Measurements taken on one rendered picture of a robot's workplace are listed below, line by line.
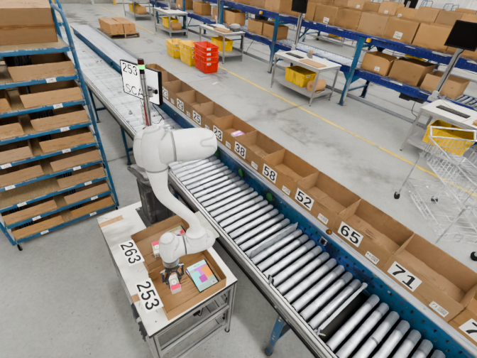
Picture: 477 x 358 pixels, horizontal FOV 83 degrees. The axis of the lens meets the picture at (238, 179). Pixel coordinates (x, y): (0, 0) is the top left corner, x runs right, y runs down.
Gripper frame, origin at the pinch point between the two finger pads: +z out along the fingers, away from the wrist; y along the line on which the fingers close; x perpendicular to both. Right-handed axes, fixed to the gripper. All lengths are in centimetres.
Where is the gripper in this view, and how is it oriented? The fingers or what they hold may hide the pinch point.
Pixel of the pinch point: (173, 281)
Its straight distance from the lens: 176.4
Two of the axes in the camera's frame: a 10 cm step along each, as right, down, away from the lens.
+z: -0.8, 7.8, 6.3
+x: -4.6, -5.8, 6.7
